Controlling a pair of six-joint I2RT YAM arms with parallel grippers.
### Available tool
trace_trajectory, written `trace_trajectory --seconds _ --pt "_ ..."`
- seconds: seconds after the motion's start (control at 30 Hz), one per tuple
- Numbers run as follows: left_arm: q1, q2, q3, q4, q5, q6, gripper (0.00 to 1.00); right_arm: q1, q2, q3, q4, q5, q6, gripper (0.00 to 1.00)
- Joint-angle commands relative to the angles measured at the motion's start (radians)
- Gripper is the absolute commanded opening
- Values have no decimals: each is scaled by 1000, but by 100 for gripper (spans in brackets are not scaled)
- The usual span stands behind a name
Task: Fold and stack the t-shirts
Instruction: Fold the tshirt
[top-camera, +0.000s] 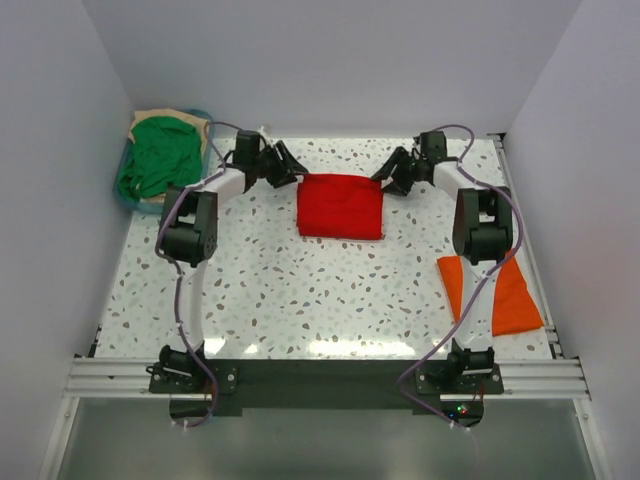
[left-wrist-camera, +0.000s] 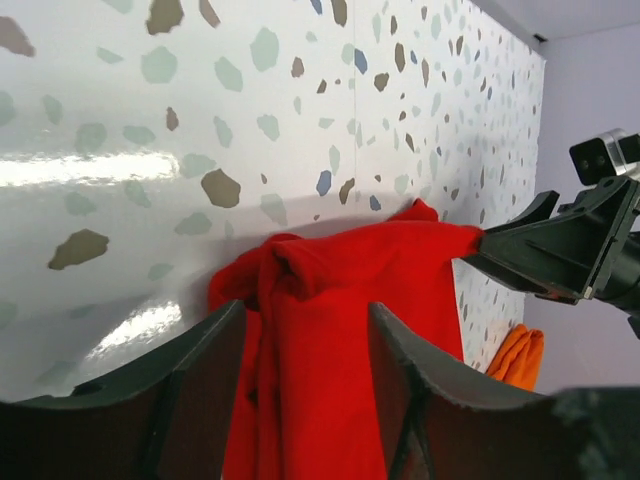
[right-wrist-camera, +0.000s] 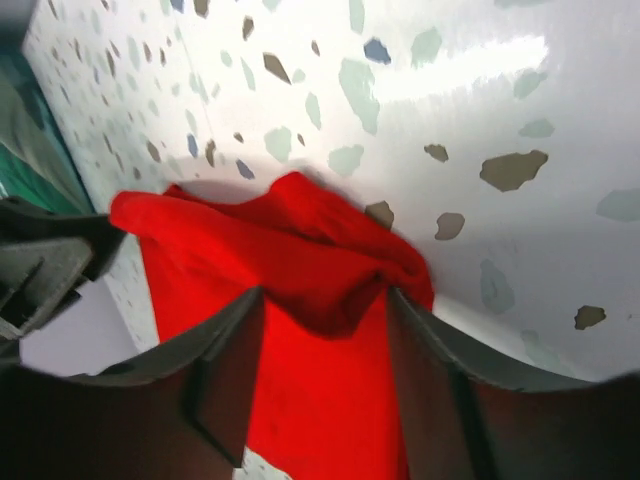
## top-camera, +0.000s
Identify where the beige t-shirt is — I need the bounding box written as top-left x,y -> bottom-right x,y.
128,107 -> 212,209

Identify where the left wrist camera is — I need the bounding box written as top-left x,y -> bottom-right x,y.
257,124 -> 274,146

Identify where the green t-shirt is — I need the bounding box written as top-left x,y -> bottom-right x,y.
118,116 -> 203,202

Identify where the blue plastic basket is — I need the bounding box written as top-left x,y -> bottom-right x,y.
112,107 -> 217,217

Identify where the red t-shirt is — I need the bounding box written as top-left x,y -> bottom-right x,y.
296,173 -> 384,241

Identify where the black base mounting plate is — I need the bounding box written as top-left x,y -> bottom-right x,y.
146,359 -> 505,426

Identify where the orange folded t-shirt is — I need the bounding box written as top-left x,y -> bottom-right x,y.
437,256 -> 544,336

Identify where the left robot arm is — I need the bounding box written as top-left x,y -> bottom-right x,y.
148,130 -> 308,394

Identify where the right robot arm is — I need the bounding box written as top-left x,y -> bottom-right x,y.
372,127 -> 522,387

